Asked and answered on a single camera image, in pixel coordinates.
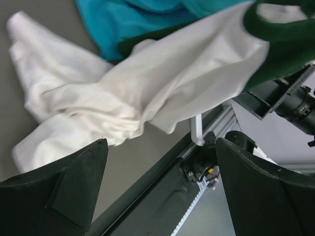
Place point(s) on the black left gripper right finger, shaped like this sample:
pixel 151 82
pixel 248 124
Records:
pixel 265 199

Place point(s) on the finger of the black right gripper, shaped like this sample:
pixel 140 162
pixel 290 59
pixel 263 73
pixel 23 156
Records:
pixel 283 94

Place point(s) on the white cable duct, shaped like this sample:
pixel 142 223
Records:
pixel 202 186

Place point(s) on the teal cloth garment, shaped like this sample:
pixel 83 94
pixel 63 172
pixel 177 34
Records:
pixel 128 22

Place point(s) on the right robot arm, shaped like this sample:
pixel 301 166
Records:
pixel 304 123

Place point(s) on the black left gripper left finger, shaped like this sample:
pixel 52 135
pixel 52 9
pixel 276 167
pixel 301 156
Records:
pixel 57 199

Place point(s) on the white cloth garment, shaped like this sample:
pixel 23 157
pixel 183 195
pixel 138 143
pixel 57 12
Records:
pixel 78 98

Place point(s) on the white rack foot right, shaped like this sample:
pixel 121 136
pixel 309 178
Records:
pixel 196 130

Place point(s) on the dark green cloth garment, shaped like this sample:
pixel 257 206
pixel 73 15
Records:
pixel 285 33

